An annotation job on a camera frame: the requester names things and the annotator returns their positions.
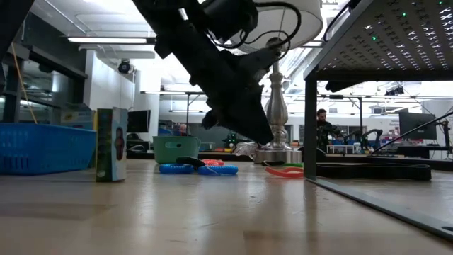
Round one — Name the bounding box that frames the grey perforated metal stand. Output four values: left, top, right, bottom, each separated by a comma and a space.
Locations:
303, 0, 453, 242

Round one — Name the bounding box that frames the blue perforated plastic basket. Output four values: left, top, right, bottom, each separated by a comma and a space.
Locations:
0, 123, 97, 176

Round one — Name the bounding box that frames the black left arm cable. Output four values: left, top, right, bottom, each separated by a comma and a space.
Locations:
207, 1, 303, 50

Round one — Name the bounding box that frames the silver table lamp white shade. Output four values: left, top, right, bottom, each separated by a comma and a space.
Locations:
226, 0, 324, 164

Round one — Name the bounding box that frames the black ceiling camera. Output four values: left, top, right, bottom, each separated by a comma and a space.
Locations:
117, 59, 133, 75

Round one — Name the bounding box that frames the black aluminium table frame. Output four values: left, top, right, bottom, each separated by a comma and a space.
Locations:
127, 151, 453, 171

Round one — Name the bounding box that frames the orange-red rubber band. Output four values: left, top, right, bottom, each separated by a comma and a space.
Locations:
263, 165, 305, 179

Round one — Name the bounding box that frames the green yellow crayon box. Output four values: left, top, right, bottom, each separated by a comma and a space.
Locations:
59, 103, 97, 130
94, 107, 129, 183

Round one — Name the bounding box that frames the small turquoise plastic bin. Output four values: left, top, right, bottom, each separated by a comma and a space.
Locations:
152, 136, 202, 164

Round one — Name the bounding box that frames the long ceiling light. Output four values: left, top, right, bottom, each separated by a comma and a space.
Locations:
66, 36, 151, 45

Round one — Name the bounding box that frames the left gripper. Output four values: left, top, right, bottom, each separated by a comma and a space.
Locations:
189, 45, 285, 145

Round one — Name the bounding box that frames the black computer monitor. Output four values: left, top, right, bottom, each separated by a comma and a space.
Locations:
398, 111, 438, 141
126, 109, 152, 134

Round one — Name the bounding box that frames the blue coil wristband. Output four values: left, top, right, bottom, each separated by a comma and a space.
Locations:
158, 163, 196, 175
196, 164, 239, 176

